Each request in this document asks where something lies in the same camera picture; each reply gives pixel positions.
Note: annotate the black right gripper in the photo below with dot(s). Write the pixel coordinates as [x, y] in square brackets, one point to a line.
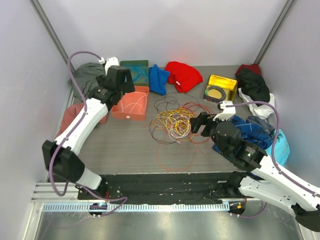
[200, 120]

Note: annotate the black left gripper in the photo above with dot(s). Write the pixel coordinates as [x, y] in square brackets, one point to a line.
[129, 87]

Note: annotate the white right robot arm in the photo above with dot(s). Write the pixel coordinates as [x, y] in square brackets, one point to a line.
[264, 179]

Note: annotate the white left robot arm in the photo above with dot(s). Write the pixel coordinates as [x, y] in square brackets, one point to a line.
[61, 155]

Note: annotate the orange plastic tray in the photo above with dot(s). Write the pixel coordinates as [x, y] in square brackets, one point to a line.
[133, 106]

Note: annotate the green plastic tray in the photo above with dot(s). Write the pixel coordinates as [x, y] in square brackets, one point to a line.
[139, 71]

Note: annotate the royal blue cloth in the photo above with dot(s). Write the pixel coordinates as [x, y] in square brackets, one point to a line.
[158, 78]

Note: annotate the gold tin box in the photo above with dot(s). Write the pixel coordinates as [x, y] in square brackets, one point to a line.
[219, 88]

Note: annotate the grey cloth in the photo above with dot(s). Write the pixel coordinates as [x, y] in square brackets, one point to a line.
[86, 77]

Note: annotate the blue plaid cloth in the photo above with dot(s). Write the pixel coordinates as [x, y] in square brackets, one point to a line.
[256, 131]

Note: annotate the white cloth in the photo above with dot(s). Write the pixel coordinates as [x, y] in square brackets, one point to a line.
[261, 111]

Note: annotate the salmon pink cloth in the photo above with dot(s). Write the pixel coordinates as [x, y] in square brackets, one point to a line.
[71, 113]

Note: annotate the black cloth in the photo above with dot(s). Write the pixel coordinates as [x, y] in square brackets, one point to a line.
[253, 85]

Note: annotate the dark red cloth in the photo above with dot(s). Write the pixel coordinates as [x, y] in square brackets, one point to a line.
[252, 67]

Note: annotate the cyan cloth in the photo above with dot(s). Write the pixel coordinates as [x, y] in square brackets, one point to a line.
[282, 149]

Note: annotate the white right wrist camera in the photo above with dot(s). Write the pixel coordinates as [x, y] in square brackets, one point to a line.
[227, 110]

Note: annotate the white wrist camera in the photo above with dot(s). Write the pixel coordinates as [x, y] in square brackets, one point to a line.
[107, 63]
[227, 110]

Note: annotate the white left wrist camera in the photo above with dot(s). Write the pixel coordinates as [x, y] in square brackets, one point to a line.
[107, 63]

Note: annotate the white slotted cable duct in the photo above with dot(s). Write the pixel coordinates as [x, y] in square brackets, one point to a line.
[134, 208]

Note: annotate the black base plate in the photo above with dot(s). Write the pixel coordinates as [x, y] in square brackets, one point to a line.
[174, 188]

